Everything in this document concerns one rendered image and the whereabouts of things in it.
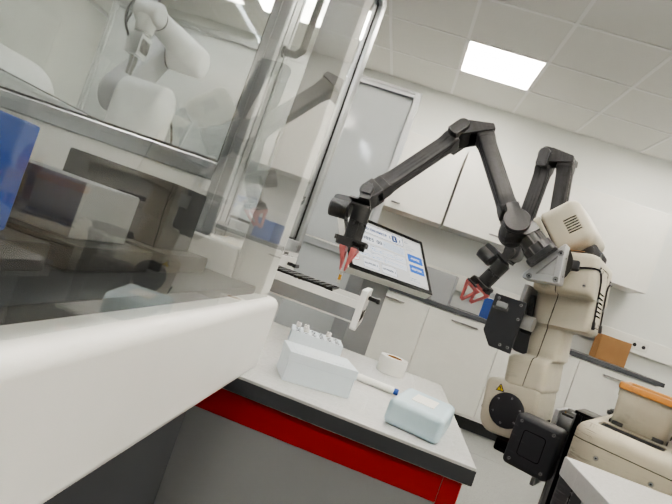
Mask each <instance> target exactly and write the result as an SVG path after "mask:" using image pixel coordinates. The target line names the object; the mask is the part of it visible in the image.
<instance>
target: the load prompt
mask: <svg viewBox="0 0 672 504"><path fill-rule="evenodd" d="M365 232H367V233H370V234H372V235H375V236H377V237H380V238H382V239H385V240H387V241H390V242H392V243H395V244H397V245H400V246H402V247H403V241H402V238H400V237H398V236H395V235H393V234H390V233H388V232H386V231H383V230H381V229H378V228H376V227H373V226H371V225H369V224H367V225H366V229H365Z"/></svg>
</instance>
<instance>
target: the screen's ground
mask: <svg viewBox="0 0 672 504"><path fill-rule="evenodd" d="M367 224H369V225H371V226H373V227H376V228H378V229H381V230H383V231H386V232H388V233H390V234H393V235H395V236H398V237H400V238H402V241H403V247H402V246H400V245H397V244H395V243H392V242H390V241H387V240H385V239H382V238H380V237H377V236H375V235H372V234H370V233H367V232H364V235H363V238H362V241H363V242H366V243H368V244H371V245H374V246H376V247H379V248H381V249H384V250H387V249H385V248H382V247H380V246H377V244H376V238H378V239H381V240H383V241H386V242H388V243H391V244H393V245H396V246H398V247H401V248H403V249H404V252H405V256H403V255H400V254H398V253H395V252H393V251H390V250H387V251H389V252H392V253H394V254H397V255H399V256H402V257H405V258H406V264H407V269H408V272H406V271H404V270H401V269H398V268H395V267H393V266H390V265H387V264H385V263H382V262H379V261H376V260H374V259H371V258H368V257H365V256H363V255H360V252H359V255H360V261H358V260H355V259H353V260H352V261H353V264H355V265H358V266H360V267H363V268H366V269H369V270H372V271H375V272H378V273H380V274H383V275H386V276H389V277H392V278H395V279H398V280H400V281H403V282H406V283H409V284H412V285H415V286H418V287H420V288H423V289H426V290H429V288H428V283H427V278H426V273H425V268H424V263H423V258H422V253H421V248H420V244H418V243H416V242H413V241H411V240H409V239H406V238H404V237H401V236H399V235H397V234H394V233H392V232H389V231H387V230H385V229H382V228H380V227H377V226H375V225H372V224H370V223H367ZM407 253H408V254H410V255H413V256H416V257H418V258H421V259H422V264H423V266H420V265H418V264H415V263H412V262H410V261H408V255H407ZM363 257H365V258H368V259H371V260H373V261H376V262H379V267H380V271H377V270H374V269H371V268H369V267H366V266H364V261H363ZM381 263H382V264H384V265H387V266H390V267H393V268H395V269H396V270H397V276H398V278H397V277H394V276H391V275H388V274H386V273H383V272H382V265H381ZM409 264H411V265H414V266H416V267H419V268H422V269H424V275H425V277H423V276H421V275H418V274H415V273H413V272H410V267H409Z"/></svg>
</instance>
